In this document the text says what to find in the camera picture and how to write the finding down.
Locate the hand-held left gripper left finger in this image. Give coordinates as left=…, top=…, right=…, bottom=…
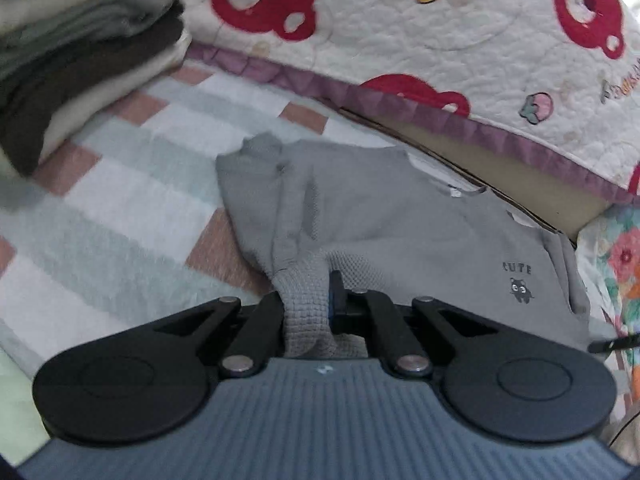
left=145, top=290, right=286, bottom=379

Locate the light green cloth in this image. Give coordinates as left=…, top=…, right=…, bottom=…
left=0, top=345, right=51, bottom=466

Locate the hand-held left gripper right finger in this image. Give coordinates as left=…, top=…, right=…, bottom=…
left=327, top=270, right=507, bottom=379

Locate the beige bed frame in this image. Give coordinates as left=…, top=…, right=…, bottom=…
left=340, top=105, right=613, bottom=241

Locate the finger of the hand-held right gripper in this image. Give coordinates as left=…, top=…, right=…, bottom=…
left=587, top=334, right=640, bottom=354

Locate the stack of folded clothes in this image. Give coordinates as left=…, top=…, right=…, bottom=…
left=0, top=0, right=193, bottom=178

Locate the bear print quilt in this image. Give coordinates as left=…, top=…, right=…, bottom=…
left=167, top=0, right=640, bottom=206

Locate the grey knit sweater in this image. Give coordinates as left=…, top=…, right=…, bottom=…
left=215, top=132, right=616, bottom=361

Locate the floral cloth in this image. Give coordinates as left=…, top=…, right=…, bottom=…
left=575, top=202, right=640, bottom=356

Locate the checkered floor rug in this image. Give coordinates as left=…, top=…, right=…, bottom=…
left=0, top=57, right=551, bottom=361

